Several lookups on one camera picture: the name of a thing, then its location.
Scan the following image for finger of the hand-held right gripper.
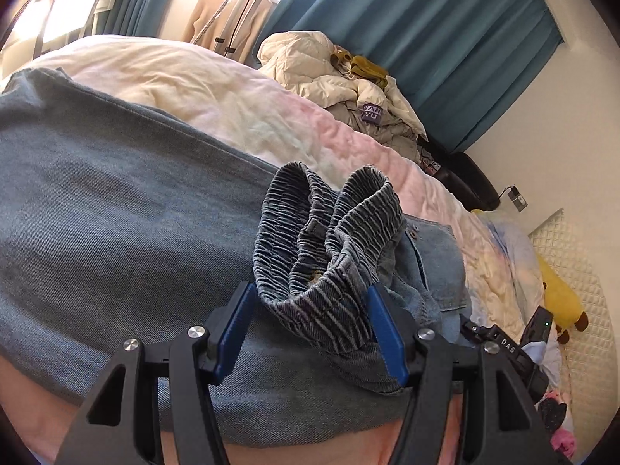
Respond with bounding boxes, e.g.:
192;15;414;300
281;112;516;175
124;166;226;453
459;316;486;348

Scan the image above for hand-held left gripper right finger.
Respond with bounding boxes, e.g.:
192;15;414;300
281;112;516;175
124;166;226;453
365;283;560;465

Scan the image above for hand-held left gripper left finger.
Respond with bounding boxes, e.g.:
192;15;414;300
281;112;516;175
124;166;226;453
53;281;257;465

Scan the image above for grey blue denim jeans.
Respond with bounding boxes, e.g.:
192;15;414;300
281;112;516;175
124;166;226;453
0;68;468;446

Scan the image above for dark star print cloth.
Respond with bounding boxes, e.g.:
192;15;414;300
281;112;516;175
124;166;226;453
535;390;567;434

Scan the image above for yellow plush toy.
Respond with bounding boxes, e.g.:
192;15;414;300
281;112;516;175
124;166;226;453
535;252;591;346

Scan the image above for pastel pillow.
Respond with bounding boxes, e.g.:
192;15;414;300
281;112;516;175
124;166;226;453
479;210;550;311

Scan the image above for pink cloth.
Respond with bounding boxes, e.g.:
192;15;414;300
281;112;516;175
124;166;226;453
549;429;577;458

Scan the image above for white quilted headboard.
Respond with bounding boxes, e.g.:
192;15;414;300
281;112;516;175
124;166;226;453
528;207;612;461

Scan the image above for pastel tie-dye blanket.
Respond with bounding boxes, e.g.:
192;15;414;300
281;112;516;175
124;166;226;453
0;34;572;465

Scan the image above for mustard yellow garment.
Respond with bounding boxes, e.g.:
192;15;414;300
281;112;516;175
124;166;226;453
331;48;391;90

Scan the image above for white down jacket pile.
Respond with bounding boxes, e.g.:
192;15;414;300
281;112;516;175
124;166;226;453
257;30;429;160

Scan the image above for wide teal curtain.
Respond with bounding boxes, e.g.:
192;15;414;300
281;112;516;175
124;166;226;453
252;0;565;153

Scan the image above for metal garment steamer stand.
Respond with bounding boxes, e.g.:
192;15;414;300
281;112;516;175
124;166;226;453
191;0;296;56

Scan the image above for beige hanging garment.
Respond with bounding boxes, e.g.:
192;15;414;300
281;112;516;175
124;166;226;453
191;0;277;64

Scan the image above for wall socket with charger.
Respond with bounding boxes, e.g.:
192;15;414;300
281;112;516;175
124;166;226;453
499;185;529;211

